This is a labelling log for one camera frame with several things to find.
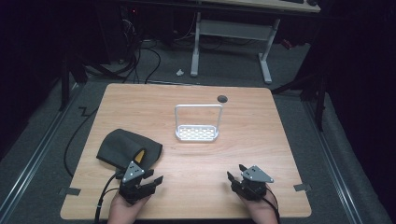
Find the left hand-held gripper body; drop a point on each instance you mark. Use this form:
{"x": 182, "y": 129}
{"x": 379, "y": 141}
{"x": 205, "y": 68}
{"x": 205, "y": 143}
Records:
{"x": 132, "y": 183}

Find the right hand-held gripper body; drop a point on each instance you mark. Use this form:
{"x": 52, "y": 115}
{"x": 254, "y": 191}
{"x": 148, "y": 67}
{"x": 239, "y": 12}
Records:
{"x": 252, "y": 185}

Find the dark grey cloth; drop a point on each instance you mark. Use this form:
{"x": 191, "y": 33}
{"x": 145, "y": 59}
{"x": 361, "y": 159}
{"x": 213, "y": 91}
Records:
{"x": 123, "y": 147}

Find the person's right hand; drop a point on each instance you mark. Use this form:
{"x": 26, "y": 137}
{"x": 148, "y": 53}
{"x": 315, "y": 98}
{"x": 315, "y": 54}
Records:
{"x": 260, "y": 210}

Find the person's left hand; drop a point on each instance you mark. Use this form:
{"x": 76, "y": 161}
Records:
{"x": 124, "y": 211}

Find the grey tape piece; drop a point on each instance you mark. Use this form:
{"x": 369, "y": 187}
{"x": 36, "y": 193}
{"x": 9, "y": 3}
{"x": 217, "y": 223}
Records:
{"x": 71, "y": 191}
{"x": 302, "y": 187}

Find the white metal rack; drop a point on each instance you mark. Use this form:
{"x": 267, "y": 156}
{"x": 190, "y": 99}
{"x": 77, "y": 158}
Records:
{"x": 196, "y": 133}

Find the black table grommet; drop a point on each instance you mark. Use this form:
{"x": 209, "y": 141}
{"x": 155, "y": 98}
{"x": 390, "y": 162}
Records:
{"x": 222, "y": 99}

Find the black metal stand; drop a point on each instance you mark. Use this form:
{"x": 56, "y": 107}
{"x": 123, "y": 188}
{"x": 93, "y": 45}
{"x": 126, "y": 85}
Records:
{"x": 64, "y": 84}
{"x": 320, "y": 102}

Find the crumpled white paper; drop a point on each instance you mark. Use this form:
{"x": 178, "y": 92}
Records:
{"x": 179, "y": 72}

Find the white metal-legged desk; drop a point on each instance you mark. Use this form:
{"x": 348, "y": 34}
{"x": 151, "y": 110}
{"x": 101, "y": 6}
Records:
{"x": 233, "y": 29}

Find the black computer tower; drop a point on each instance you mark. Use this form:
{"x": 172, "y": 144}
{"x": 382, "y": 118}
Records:
{"x": 116, "y": 31}

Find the black computer mouse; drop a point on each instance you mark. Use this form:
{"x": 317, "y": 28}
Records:
{"x": 312, "y": 2}

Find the metal floor rail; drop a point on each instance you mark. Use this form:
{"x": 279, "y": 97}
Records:
{"x": 334, "y": 165}
{"x": 34, "y": 155}

